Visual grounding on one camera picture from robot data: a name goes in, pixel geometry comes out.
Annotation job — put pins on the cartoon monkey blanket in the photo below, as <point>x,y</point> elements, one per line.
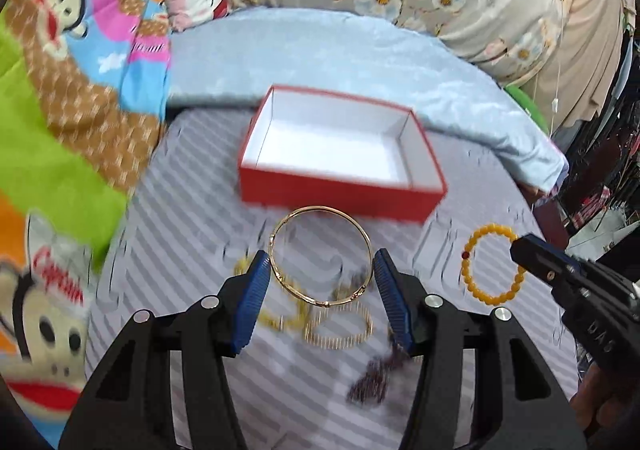
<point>75,80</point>

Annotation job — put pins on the gold bangle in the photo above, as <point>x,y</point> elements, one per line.
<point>295,286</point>

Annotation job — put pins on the beige hanging cloth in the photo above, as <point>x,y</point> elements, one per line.
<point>590,55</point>

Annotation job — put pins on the striped bed sheet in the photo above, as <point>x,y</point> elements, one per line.
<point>190,190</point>

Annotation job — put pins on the red cardboard box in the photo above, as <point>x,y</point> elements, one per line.
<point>325,195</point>

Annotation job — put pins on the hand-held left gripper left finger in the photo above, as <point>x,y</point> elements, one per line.
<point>250,302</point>

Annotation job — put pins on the person's right hand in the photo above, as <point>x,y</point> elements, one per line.
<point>597,395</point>

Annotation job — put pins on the green plastic object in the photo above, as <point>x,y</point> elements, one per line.
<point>525,103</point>

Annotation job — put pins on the dark clothes heap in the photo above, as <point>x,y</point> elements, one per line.
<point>620,140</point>

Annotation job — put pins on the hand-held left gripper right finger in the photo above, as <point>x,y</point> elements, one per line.
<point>395,305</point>

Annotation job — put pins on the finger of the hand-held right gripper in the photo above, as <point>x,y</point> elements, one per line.
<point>537,260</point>

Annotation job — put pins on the light blue quilt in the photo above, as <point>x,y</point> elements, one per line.
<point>350,55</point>

